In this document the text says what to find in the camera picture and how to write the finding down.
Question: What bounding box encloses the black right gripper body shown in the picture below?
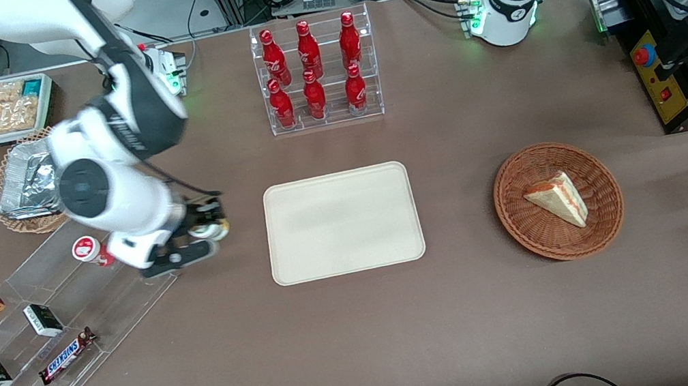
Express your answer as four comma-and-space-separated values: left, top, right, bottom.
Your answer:
170, 199, 218, 249

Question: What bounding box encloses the green gum bottle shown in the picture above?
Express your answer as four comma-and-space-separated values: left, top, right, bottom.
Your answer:
189, 218, 233, 246

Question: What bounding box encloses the red gum bottle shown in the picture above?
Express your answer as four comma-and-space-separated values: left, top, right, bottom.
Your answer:
70, 232, 119, 272

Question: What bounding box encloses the cream plastic tray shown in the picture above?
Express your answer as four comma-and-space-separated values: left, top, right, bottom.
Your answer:
258, 158, 429, 288

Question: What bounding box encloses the silver foil tray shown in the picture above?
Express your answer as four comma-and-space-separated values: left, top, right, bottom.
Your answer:
0, 136, 68, 223

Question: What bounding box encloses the red emergency stop button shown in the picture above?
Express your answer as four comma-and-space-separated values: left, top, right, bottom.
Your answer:
632, 44, 659, 69

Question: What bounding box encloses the clear acrylic stepped stand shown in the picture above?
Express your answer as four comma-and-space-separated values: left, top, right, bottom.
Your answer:
0, 204, 196, 386

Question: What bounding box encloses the red cola bottle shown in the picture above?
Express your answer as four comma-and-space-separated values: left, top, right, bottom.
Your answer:
341, 62, 371, 117
266, 76, 297, 130
294, 18, 325, 81
335, 10, 365, 71
258, 27, 293, 88
300, 68, 330, 121

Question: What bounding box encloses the clear acrylic bottle rack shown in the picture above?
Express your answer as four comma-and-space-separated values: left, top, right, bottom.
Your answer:
247, 2, 387, 138

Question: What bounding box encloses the oval light wicker basket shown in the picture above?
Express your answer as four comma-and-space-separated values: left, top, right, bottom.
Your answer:
0, 124, 81, 240

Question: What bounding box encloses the snickers chocolate bar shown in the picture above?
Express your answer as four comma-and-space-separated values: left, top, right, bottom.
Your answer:
33, 325, 104, 386

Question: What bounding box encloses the wrapped triangle sandwich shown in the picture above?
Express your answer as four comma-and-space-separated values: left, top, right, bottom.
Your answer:
520, 167, 591, 237

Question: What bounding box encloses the clear rice cracker bag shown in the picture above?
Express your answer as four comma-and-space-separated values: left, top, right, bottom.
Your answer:
0, 78, 42, 135

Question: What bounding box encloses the round brown wicker basket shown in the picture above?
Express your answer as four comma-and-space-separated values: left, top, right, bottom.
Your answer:
486, 132, 632, 271

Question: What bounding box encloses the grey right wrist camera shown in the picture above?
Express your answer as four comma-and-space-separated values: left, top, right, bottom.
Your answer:
138, 247, 198, 282

